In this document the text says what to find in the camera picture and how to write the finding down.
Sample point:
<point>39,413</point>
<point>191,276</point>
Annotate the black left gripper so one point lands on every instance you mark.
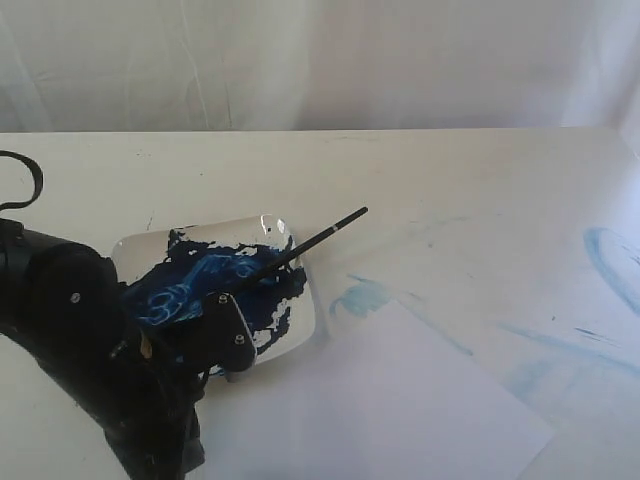
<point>155,433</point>

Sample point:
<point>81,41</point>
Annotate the black paintbrush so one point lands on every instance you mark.
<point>290,255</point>

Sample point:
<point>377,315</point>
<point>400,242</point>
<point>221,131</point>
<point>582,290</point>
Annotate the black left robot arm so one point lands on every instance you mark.
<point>60,302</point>

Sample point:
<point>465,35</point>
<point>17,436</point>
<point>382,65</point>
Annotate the white paper sheet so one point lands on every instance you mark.
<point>389,400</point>

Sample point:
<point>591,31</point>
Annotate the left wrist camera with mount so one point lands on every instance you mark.
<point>226,338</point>

